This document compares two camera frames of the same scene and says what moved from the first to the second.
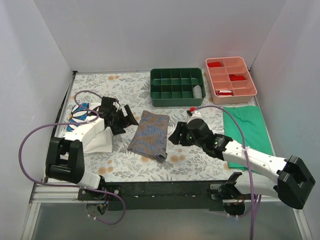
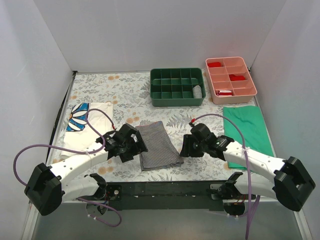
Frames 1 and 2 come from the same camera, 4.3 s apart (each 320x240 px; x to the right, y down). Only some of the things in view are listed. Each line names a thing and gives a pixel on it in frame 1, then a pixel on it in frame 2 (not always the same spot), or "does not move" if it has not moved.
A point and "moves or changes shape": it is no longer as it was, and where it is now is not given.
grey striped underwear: x=151 y=138 moves or changes shape
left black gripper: x=122 y=120 -> x=135 y=144
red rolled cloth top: x=214 y=64 does not move
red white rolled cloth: x=224 y=92 does not move
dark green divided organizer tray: x=177 y=87 does not move
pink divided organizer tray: x=229 y=80 does not move
